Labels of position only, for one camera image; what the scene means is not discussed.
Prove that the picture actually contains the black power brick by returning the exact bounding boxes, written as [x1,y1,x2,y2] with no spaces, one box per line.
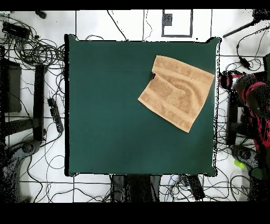
[2,21,31,40]

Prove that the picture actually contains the small black cable adapter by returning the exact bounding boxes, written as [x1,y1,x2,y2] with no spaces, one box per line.
[239,57,252,69]

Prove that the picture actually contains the black flat panel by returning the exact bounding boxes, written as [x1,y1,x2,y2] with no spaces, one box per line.
[0,46,22,114]

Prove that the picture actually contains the black flat stand bar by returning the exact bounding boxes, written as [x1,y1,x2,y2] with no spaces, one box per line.
[226,89,239,145]
[33,64,46,142]

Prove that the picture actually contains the grey square frame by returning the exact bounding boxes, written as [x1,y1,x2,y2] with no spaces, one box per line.
[161,9,193,38]

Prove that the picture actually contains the tangled black cables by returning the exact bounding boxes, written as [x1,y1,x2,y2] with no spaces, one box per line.
[159,174,205,201]
[0,12,65,71]

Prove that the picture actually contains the black stand rod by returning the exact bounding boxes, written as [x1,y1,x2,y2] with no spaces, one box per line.
[222,9,270,39]

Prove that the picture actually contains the tan terry towel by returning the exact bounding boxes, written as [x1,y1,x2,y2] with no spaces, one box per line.
[137,54,215,133]

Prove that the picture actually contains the black power strip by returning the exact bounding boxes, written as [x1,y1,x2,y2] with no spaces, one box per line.
[47,97,64,133]

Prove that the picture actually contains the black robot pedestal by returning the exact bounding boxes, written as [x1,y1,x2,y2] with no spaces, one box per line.
[110,174,162,202]

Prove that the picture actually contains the dark green table cloth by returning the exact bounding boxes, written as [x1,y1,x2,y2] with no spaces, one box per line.
[64,33,221,177]

